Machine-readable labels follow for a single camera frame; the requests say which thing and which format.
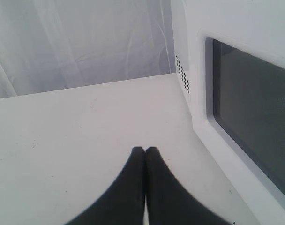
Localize white microwave door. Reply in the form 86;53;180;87
185;0;285;225

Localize white microwave oven body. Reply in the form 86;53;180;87
170;0;197;104

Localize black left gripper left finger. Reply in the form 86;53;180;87
67;147;145;225

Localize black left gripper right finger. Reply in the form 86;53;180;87
145;147;229;225

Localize white backdrop curtain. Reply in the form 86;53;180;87
0;0;175;98

